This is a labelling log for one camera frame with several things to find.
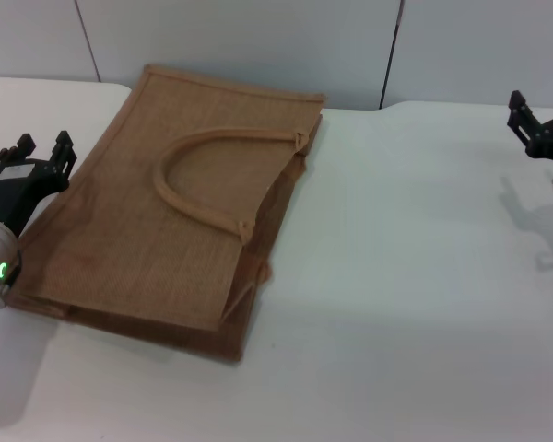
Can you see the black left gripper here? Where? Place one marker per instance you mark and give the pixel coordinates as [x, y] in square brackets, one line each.
[14, 198]

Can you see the brown jute handbag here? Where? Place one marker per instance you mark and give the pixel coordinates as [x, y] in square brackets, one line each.
[166, 230]

